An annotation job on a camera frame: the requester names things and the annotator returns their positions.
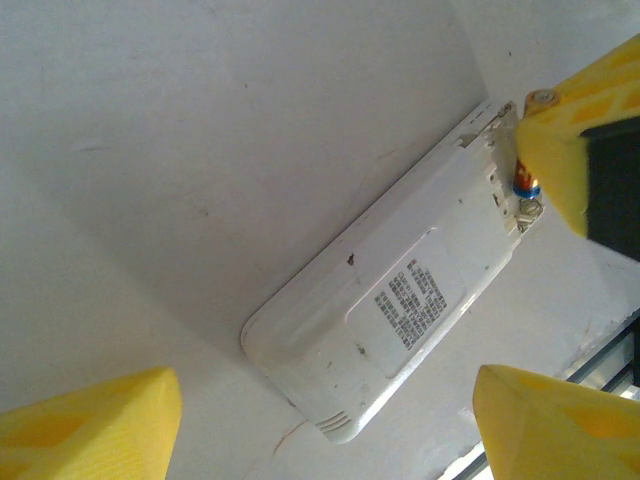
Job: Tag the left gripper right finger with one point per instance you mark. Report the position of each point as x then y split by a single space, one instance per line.
560 435

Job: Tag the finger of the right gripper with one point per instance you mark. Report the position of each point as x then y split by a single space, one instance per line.
555 160

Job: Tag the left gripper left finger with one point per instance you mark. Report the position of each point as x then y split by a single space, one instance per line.
90 430

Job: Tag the small AAA battery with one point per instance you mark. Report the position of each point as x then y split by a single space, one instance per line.
526 181

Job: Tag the short white remote control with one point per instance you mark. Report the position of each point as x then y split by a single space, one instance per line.
375 325

